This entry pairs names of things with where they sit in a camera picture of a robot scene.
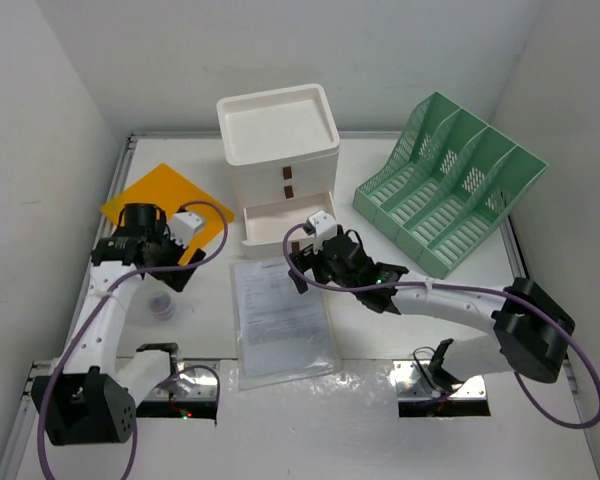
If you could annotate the white drawer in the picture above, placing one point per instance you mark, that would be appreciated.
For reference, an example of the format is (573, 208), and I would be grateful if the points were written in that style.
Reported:
(266, 225)

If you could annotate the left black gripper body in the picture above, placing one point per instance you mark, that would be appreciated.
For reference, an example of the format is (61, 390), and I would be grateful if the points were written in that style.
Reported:
(166, 250)

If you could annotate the green file organizer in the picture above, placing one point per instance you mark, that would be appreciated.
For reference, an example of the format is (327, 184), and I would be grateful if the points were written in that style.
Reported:
(448, 184)

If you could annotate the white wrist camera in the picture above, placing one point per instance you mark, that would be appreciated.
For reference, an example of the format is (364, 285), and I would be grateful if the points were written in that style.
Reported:
(184, 226)
(322, 226)

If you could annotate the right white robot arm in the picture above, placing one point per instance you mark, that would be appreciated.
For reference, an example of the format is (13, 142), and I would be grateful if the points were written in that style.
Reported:
(521, 329)

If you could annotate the yellow plastic folder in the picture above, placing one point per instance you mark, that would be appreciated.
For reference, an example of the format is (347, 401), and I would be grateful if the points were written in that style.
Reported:
(169, 190)

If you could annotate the white drawer cabinet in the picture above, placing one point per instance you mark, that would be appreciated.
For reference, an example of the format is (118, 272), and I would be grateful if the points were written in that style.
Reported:
(279, 144)

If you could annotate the white foam board cover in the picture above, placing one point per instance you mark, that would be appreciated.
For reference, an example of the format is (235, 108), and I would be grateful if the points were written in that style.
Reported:
(347, 426)

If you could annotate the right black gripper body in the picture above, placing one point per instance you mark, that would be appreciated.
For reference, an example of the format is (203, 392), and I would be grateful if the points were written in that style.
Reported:
(322, 268)

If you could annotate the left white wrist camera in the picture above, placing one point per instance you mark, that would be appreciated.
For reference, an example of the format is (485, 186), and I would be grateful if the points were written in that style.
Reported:
(184, 226)

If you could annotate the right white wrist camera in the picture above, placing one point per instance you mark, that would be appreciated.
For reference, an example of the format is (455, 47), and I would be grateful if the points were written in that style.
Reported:
(322, 226)

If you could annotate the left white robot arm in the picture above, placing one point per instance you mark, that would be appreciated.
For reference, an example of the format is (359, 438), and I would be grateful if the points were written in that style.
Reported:
(88, 399)

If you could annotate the clear document sleeve with papers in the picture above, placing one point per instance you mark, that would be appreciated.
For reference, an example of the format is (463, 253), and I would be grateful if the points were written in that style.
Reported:
(281, 335)

